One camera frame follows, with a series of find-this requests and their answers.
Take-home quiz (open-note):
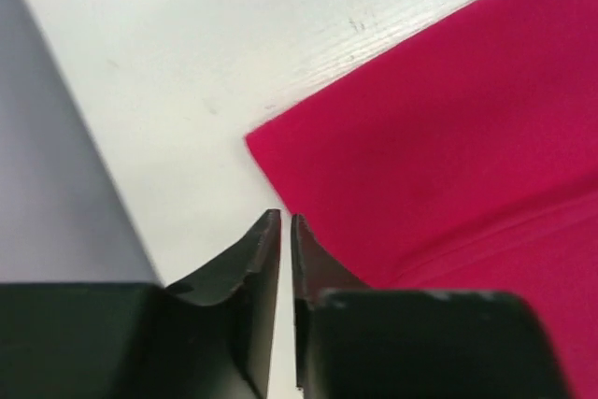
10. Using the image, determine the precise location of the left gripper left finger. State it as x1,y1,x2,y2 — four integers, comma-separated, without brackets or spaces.
1,209,281,398

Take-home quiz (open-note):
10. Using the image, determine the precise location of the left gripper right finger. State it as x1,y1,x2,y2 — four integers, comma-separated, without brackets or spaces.
291,215,572,398

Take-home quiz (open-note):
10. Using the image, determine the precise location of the pink t shirt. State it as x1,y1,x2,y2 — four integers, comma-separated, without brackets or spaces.
246,0,597,398

